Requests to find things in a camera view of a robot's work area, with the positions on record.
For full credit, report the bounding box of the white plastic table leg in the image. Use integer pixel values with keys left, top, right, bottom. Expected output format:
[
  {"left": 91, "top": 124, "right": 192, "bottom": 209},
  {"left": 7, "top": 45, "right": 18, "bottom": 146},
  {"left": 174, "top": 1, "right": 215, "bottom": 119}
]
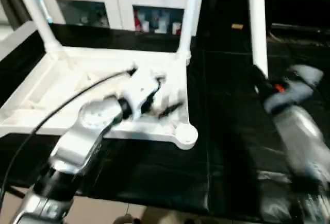
[
  {"left": 247, "top": 0, "right": 270, "bottom": 78},
  {"left": 11, "top": 0, "right": 65, "bottom": 56},
  {"left": 176, "top": 0, "right": 203, "bottom": 63}
]

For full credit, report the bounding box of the white plastic table top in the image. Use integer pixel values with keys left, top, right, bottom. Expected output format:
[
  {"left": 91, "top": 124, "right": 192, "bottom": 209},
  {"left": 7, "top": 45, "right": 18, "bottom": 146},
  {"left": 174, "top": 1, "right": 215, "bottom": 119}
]
[{"left": 0, "top": 46, "right": 200, "bottom": 150}]

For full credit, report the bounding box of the white bottle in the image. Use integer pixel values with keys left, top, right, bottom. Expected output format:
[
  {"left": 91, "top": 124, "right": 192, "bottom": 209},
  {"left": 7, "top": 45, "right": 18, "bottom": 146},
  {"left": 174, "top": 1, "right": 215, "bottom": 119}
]
[{"left": 155, "top": 18, "right": 166, "bottom": 33}]

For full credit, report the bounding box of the cyan plastic item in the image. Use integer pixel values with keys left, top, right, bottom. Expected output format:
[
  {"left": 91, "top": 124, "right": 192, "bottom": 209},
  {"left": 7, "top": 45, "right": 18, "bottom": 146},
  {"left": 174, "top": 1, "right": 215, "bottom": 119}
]
[{"left": 28, "top": 0, "right": 53, "bottom": 25}]

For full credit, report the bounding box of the white side table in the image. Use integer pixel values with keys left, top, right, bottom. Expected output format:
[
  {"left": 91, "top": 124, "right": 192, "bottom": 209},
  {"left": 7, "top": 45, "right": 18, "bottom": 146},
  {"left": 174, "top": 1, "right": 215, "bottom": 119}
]
[{"left": 0, "top": 21, "right": 40, "bottom": 63}]

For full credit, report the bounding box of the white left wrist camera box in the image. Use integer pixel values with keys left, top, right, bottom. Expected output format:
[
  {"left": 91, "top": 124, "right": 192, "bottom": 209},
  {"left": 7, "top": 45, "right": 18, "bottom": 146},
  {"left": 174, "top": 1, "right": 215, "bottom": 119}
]
[{"left": 123, "top": 71, "right": 161, "bottom": 120}]

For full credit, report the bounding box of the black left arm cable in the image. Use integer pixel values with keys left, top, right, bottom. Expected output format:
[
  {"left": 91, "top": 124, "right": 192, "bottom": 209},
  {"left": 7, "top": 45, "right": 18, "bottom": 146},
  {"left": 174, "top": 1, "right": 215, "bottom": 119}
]
[{"left": 0, "top": 68, "right": 137, "bottom": 200}]

